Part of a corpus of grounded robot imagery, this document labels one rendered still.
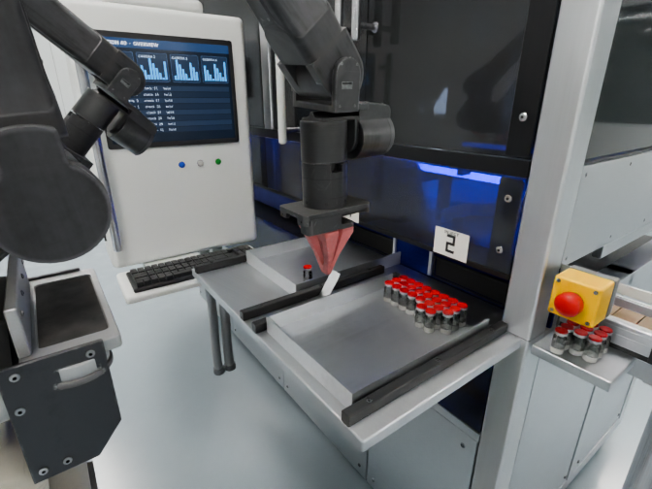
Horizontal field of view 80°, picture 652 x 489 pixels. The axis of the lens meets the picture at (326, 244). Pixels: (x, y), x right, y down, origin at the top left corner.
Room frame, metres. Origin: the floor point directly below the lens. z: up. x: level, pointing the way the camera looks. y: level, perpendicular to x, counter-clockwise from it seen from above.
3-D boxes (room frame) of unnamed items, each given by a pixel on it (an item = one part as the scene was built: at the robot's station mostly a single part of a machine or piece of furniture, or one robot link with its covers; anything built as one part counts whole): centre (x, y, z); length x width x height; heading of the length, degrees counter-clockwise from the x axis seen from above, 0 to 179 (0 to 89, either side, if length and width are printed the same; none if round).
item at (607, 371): (0.60, -0.48, 0.87); 0.14 x 0.13 x 0.02; 126
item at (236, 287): (0.81, -0.04, 0.87); 0.70 x 0.48 x 0.02; 36
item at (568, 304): (0.56, -0.40, 0.99); 0.04 x 0.04 x 0.04; 36
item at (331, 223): (0.48, 0.01, 1.13); 0.07 x 0.07 x 0.09; 36
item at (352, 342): (0.65, -0.10, 0.90); 0.34 x 0.26 x 0.04; 126
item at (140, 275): (1.12, 0.40, 0.82); 0.40 x 0.14 x 0.02; 124
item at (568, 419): (1.74, -0.17, 0.44); 2.06 x 1.00 x 0.88; 36
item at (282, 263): (0.99, 0.01, 0.90); 0.34 x 0.26 x 0.04; 126
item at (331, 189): (0.49, 0.00, 1.20); 0.10 x 0.07 x 0.07; 126
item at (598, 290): (0.58, -0.44, 0.99); 0.08 x 0.07 x 0.07; 126
